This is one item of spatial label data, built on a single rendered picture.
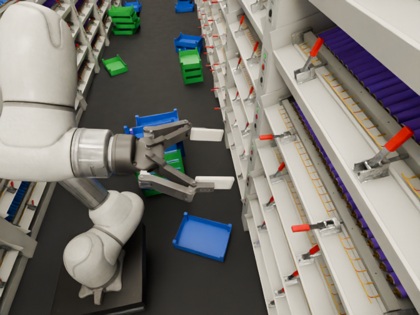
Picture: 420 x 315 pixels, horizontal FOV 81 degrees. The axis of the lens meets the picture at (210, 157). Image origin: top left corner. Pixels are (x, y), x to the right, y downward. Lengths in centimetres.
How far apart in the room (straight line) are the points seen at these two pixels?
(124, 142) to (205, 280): 114
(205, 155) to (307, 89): 142
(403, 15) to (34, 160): 53
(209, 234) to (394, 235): 126
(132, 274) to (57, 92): 94
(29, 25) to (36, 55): 4
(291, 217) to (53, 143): 64
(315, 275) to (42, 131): 68
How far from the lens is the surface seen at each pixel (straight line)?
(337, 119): 51
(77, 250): 108
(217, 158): 190
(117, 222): 112
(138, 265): 127
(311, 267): 75
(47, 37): 49
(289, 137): 70
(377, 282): 54
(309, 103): 54
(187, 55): 290
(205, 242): 154
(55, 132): 46
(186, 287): 148
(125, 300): 124
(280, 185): 85
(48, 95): 47
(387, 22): 38
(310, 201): 61
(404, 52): 35
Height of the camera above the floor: 143
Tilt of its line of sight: 49 degrees down
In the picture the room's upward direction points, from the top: 3 degrees counter-clockwise
